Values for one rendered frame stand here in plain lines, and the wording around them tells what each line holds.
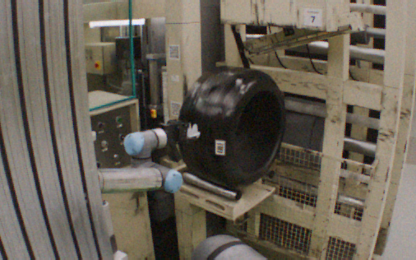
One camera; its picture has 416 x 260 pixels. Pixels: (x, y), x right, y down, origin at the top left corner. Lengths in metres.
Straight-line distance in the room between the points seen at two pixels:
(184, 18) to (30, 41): 1.38
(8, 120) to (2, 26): 0.12
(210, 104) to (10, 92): 1.19
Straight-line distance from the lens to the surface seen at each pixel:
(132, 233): 2.24
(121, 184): 1.15
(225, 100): 1.57
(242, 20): 1.93
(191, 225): 2.20
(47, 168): 0.56
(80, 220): 0.63
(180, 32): 1.85
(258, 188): 2.04
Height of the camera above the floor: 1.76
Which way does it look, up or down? 19 degrees down
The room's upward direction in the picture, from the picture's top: 1 degrees counter-clockwise
